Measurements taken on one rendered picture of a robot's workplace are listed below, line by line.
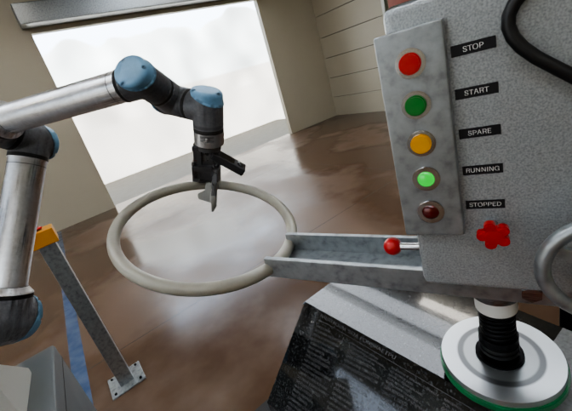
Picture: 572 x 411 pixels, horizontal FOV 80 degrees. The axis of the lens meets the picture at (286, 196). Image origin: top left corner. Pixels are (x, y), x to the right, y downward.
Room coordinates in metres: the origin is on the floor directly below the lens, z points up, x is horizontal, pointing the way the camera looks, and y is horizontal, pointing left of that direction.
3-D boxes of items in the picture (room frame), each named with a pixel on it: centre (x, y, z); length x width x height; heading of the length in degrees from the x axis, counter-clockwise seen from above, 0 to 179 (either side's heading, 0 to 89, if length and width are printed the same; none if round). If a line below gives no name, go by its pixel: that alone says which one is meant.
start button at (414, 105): (0.43, -0.19, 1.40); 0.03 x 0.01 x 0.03; 56
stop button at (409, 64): (0.43, -0.19, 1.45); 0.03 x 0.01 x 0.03; 56
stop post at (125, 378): (1.72, 1.28, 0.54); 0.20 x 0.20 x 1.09; 31
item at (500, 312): (0.50, -0.32, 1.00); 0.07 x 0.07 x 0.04
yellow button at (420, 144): (0.43, -0.19, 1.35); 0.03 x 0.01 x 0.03; 56
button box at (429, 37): (0.44, -0.20, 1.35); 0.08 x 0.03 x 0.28; 56
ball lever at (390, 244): (0.51, -0.18, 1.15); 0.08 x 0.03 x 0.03; 56
